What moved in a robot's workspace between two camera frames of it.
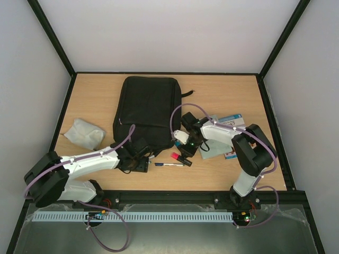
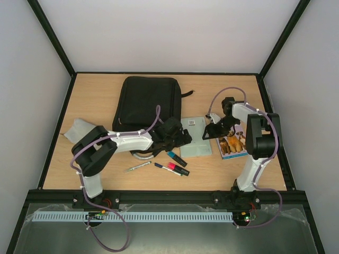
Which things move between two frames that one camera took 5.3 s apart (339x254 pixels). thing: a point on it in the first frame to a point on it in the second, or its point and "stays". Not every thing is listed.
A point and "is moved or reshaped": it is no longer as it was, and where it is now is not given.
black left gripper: x=143 y=167 to x=180 y=139
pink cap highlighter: x=181 y=159 to x=178 y=168
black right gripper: x=188 y=151 to x=217 y=129
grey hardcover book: x=217 y=150 is moved or reshaped
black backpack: x=149 y=108 stays
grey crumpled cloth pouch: x=86 y=134 stays
